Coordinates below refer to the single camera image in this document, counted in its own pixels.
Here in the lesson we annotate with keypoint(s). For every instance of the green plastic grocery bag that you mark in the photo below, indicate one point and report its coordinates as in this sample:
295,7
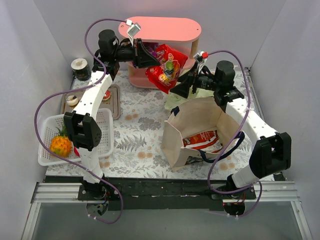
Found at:
173,100

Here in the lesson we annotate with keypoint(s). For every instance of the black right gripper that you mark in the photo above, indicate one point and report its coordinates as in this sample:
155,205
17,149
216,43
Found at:
194,81

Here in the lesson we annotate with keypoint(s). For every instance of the beige canvas tote bag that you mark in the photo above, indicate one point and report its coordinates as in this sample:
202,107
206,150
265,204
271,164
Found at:
199,130

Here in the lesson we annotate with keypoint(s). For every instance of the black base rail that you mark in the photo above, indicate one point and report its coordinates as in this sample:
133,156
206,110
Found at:
158,194

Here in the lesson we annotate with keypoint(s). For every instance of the pink three-tier shelf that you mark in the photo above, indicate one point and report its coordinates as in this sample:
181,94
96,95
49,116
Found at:
181,34

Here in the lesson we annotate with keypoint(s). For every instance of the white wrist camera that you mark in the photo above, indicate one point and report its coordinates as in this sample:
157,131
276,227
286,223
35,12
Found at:
133,28
201,58

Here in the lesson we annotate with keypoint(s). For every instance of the floral patterned table mat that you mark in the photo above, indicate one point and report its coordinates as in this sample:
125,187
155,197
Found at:
137,139

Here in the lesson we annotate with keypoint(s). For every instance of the red snack package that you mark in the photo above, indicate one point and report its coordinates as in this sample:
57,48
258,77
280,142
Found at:
165,76

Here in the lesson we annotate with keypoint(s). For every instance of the stainless steel tray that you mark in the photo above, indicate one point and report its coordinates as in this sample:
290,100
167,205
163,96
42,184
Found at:
113,103

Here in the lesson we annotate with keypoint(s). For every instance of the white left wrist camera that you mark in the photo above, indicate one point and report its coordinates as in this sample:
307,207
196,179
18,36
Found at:
133,28

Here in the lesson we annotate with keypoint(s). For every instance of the red white snack bag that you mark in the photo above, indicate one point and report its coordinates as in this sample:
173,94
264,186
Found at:
207,141

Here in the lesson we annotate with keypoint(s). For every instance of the red toy apple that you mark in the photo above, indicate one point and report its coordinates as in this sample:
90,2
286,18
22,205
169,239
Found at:
76,152

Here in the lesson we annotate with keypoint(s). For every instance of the toy pineapple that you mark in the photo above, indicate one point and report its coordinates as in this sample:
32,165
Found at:
60,143

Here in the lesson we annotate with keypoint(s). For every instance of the red frosted toy donut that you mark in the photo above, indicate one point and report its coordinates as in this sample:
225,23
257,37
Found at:
107,95

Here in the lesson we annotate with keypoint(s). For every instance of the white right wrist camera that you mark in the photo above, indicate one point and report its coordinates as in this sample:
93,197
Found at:
201,58

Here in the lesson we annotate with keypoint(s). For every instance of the purple snack package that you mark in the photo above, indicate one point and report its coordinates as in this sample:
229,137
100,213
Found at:
151,48

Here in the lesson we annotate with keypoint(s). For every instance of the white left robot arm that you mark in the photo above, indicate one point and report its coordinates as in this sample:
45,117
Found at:
80,124

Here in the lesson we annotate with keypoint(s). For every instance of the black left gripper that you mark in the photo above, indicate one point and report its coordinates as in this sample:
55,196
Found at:
136,53

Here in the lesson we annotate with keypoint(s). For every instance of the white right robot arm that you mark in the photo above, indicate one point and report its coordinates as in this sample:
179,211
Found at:
272,150

